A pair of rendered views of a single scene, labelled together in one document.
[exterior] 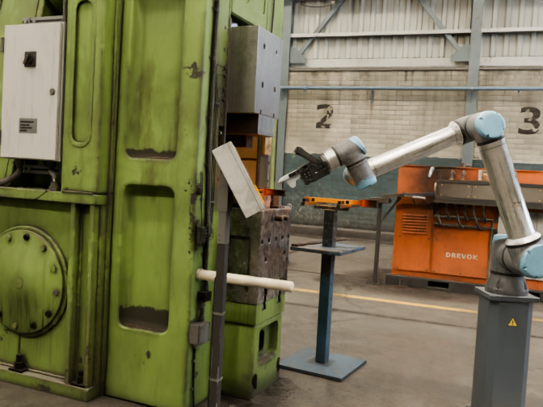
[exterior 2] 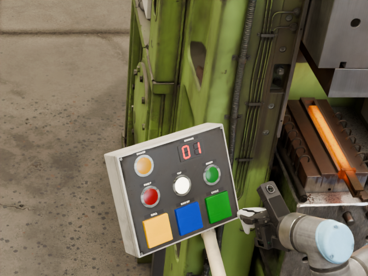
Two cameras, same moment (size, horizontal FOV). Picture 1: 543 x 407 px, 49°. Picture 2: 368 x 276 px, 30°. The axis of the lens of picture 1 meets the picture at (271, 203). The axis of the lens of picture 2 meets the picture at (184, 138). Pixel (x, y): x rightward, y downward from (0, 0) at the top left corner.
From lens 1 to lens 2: 222 cm
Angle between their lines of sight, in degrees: 60
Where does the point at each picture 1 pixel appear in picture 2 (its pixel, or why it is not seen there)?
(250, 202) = (128, 240)
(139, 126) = (209, 17)
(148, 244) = not seen: hidden behind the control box
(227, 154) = (114, 170)
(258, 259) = (283, 257)
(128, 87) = not seen: outside the picture
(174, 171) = (197, 107)
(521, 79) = not seen: outside the picture
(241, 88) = (317, 19)
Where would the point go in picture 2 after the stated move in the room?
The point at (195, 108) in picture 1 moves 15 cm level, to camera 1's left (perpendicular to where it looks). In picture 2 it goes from (214, 42) to (187, 21)
